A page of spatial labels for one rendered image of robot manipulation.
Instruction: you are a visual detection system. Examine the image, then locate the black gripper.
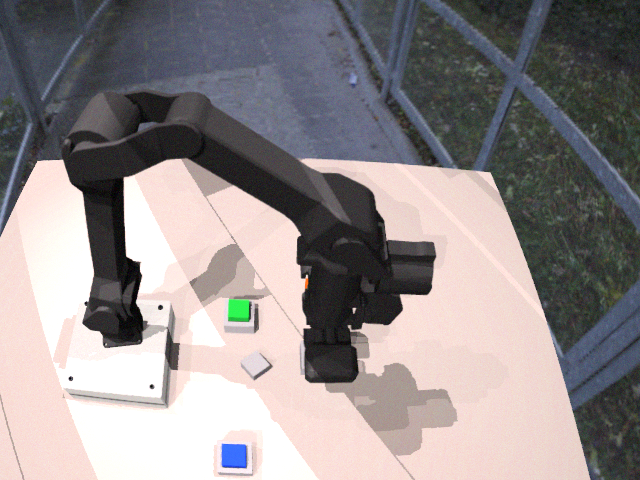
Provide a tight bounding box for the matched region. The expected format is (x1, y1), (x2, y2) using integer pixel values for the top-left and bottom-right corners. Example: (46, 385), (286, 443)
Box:
(300, 266), (360, 384)

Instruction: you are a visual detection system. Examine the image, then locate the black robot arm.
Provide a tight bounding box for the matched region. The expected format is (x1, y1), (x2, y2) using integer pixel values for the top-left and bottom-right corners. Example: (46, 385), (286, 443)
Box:
(61, 89), (436, 348)

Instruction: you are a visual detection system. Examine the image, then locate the purple button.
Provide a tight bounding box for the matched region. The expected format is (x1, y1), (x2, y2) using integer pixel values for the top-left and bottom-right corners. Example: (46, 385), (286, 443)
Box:
(300, 340), (305, 375)

